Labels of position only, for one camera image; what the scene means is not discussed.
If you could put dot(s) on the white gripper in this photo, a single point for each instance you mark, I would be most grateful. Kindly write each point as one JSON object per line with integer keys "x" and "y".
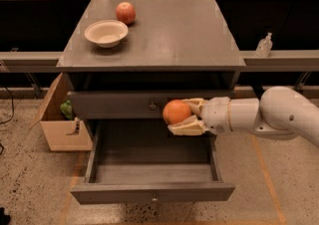
{"x": 216, "y": 113}

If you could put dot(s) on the orange fruit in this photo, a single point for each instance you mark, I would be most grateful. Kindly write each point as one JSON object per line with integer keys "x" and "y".
{"x": 176, "y": 111}

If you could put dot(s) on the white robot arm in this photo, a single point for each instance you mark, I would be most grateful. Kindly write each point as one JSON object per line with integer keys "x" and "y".
{"x": 280, "y": 113}

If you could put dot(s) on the grey wooden drawer cabinet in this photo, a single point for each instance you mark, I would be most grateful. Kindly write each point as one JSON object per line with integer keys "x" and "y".
{"x": 166, "y": 27}

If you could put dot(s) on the open lower grey drawer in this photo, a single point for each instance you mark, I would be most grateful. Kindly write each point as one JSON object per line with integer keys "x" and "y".
{"x": 139, "y": 161}

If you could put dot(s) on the closed upper grey drawer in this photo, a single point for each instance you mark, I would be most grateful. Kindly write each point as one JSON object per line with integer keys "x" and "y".
{"x": 130, "y": 104}

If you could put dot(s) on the clear sanitizer bottle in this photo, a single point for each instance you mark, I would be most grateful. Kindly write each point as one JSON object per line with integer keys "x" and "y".
{"x": 264, "y": 46}

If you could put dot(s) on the beige paper bowl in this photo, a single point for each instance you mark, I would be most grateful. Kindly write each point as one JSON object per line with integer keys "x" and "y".
{"x": 107, "y": 33}

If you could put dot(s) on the red apple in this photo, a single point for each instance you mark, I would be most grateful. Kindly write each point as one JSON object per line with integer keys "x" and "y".
{"x": 126, "y": 13}

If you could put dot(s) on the green item in box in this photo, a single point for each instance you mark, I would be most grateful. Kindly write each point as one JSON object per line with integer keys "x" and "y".
{"x": 67, "y": 110}

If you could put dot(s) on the cardboard box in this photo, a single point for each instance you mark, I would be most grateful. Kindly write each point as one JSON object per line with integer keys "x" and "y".
{"x": 62, "y": 134}

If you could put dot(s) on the grey metal rail shelf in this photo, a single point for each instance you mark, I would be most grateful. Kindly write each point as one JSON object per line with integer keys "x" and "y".
{"x": 116, "y": 61}

